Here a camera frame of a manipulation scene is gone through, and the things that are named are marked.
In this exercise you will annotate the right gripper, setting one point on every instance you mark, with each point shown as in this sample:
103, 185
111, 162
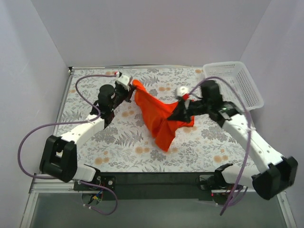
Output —
183, 111

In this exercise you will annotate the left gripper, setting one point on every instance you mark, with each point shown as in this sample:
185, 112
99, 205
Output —
128, 92

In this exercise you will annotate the orange t shirt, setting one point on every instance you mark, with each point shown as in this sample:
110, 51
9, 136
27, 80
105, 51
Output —
161, 114

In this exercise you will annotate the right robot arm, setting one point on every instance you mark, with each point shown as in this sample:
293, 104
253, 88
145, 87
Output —
275, 172

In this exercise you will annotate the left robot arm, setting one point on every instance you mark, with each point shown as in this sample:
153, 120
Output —
59, 158

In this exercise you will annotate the floral patterned table mat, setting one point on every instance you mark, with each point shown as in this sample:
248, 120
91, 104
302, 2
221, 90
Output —
128, 145

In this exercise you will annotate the white plastic basket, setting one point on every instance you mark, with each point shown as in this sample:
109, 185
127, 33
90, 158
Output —
239, 78

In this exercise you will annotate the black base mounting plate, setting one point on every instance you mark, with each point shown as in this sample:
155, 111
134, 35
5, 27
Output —
162, 185

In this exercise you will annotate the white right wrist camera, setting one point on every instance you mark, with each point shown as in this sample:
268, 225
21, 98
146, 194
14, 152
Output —
182, 93

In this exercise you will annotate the aluminium frame rail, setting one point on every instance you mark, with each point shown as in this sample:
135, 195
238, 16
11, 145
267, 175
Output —
45, 185

